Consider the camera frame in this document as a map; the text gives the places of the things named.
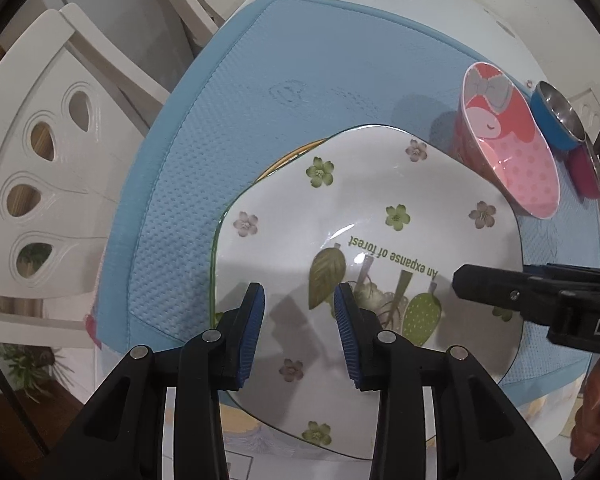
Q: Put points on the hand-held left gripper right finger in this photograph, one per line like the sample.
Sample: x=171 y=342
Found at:
x=347 y=335

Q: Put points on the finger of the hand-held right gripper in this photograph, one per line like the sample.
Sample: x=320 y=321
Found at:
x=490 y=285
x=580 y=276

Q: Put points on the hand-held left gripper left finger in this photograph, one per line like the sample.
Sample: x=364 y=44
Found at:
x=250 y=335

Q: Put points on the large hexagonal floral plate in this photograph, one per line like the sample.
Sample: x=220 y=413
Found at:
x=280 y=240

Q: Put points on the red steel bowl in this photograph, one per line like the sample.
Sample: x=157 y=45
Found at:
x=582 y=175

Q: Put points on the pink cartoon bowl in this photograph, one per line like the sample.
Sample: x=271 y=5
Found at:
x=520 y=170

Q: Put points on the blue steel bowl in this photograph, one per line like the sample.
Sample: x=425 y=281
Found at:
x=547 y=120

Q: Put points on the pink cloth piece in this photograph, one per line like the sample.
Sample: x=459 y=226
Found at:
x=92 y=330

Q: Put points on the green potted plant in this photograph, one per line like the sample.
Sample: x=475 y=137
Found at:
x=25 y=360

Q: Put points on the light blue textured mat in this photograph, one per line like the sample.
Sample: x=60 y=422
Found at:
x=280 y=60

